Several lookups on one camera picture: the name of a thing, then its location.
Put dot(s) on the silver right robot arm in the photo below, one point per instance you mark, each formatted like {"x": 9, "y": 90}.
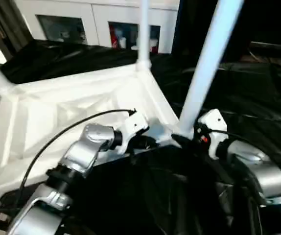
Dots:
{"x": 258, "y": 171}

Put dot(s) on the black work mat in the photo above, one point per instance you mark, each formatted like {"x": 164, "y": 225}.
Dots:
{"x": 238, "y": 112}

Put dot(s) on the small white cup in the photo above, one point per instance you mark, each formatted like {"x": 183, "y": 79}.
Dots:
{"x": 153, "y": 47}

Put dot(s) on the white plastic table top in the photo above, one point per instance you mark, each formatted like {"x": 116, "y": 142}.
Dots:
{"x": 57, "y": 103}

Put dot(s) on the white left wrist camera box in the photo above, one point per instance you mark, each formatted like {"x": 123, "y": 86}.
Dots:
{"x": 133, "y": 127}

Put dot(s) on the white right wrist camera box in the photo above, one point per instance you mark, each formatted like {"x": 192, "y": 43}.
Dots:
{"x": 213, "y": 125}

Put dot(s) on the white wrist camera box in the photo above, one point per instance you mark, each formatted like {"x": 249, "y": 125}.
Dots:
{"x": 213, "y": 125}
{"x": 133, "y": 127}

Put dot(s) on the red bottle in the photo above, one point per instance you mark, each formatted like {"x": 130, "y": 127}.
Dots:
{"x": 113, "y": 39}

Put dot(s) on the black low cabinet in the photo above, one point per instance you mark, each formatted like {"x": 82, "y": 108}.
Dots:
{"x": 258, "y": 24}

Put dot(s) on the white display cabinet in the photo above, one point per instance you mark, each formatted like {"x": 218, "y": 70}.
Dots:
{"x": 77, "y": 12}

